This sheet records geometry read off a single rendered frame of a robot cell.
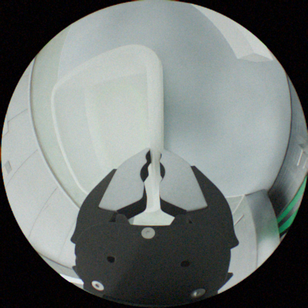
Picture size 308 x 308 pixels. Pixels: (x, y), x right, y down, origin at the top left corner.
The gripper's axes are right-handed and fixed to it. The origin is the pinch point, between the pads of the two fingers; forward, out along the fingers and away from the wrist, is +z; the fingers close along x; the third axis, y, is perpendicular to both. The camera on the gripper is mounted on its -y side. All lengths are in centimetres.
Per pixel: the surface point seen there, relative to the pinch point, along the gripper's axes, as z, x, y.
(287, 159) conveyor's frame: -1.0, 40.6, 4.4
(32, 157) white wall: 84, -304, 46
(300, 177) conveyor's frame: -10.0, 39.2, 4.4
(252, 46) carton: -0.7, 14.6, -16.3
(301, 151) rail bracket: -7.4, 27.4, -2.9
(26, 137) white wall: 89, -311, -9
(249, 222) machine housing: -6.3, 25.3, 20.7
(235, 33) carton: 1.4, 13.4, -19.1
